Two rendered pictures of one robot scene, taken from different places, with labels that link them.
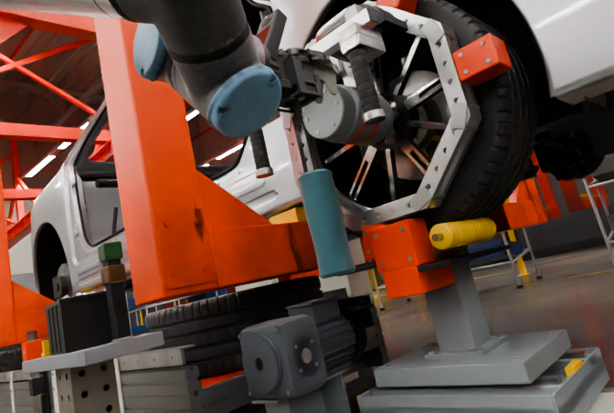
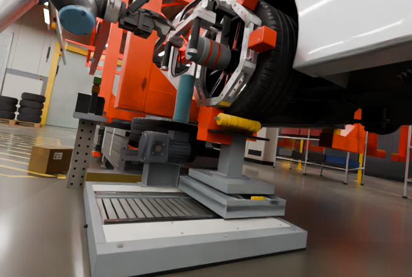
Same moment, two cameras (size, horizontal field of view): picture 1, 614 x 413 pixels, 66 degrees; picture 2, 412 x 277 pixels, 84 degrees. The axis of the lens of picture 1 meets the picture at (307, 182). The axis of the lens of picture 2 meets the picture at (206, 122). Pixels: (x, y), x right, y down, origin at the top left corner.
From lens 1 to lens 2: 0.54 m
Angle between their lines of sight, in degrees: 19
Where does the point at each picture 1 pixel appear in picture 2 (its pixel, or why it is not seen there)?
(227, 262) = (151, 103)
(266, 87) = (80, 15)
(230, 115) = (65, 23)
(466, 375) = (211, 181)
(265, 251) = (172, 106)
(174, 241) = (130, 87)
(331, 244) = (179, 107)
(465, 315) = (228, 160)
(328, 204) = (184, 90)
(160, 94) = not seen: hidden behind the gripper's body
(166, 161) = (138, 54)
